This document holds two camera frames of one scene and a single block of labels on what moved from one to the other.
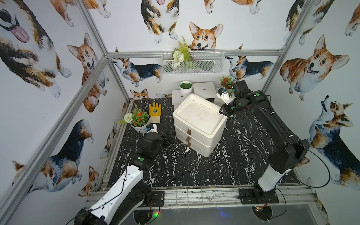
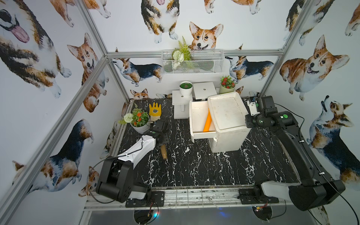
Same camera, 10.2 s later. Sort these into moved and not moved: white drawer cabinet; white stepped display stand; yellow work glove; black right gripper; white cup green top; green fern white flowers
Moved: black right gripper; white drawer cabinet
Not moved: green fern white flowers; white stepped display stand; white cup green top; yellow work glove
